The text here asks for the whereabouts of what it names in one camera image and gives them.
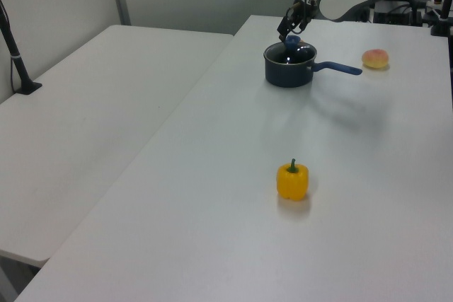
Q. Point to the white folding side table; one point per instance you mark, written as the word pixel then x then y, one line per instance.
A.
pixel 88 121

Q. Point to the glass lid with blue knob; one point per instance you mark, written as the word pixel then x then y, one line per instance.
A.
pixel 293 43

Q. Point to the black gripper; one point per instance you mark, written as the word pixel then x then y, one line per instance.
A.
pixel 301 12

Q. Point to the black camera pole with base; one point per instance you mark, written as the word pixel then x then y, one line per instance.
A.
pixel 24 79

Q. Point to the yellow toy bell pepper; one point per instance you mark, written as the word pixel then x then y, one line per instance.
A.
pixel 292 185

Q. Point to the pink yellow toy peach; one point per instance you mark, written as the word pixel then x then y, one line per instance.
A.
pixel 376 58

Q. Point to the black desk equipment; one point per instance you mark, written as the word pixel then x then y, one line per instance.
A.
pixel 400 15

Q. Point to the black clamped stand pole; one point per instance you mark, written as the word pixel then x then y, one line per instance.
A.
pixel 446 1

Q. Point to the dark blue saucepan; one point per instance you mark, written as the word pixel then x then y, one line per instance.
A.
pixel 283 76

